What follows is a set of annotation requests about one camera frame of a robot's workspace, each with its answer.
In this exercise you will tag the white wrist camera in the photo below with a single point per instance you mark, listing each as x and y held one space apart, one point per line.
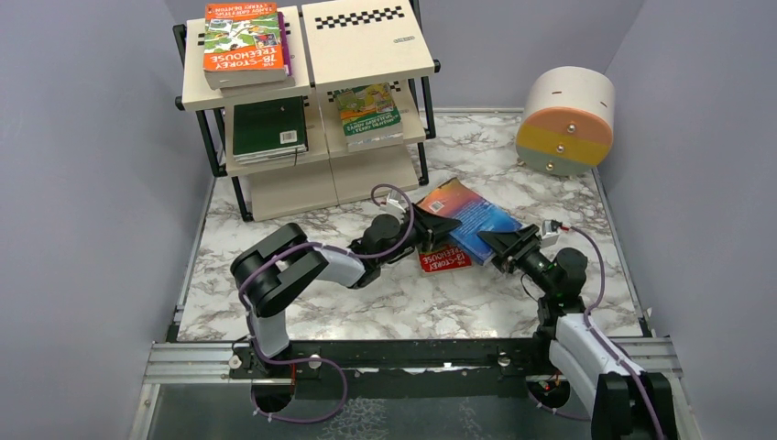
397 204
549 232

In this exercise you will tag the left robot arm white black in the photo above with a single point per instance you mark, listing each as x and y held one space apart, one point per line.
273 273

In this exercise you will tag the purple cartoon cover book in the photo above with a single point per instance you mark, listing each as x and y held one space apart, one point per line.
267 82

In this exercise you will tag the orange 78-storey treehouse book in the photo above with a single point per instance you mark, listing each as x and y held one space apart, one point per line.
244 42

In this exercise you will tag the beige black three-tier shelf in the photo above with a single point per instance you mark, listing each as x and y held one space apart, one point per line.
311 106

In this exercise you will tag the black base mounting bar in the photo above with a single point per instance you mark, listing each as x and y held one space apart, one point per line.
502 367

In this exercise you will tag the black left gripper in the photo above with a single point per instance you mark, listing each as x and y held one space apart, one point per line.
421 232

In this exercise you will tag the green 104-storey treehouse book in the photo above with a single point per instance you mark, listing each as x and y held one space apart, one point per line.
367 107

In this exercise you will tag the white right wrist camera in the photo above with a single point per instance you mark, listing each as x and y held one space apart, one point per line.
549 232

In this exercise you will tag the dark bottom book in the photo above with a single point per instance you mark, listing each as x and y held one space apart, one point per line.
453 199

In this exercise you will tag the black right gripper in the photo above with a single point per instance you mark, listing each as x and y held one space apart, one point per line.
518 247

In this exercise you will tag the round drawer box orange yellow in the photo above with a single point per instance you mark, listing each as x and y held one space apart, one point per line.
568 123

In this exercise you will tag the plain dark green book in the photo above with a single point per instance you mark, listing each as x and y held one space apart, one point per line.
269 130

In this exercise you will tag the red spine book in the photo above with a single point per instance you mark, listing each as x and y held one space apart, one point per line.
446 258

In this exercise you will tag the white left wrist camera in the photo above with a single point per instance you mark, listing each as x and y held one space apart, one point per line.
397 204

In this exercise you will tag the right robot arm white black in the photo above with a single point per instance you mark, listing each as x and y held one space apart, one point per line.
623 399

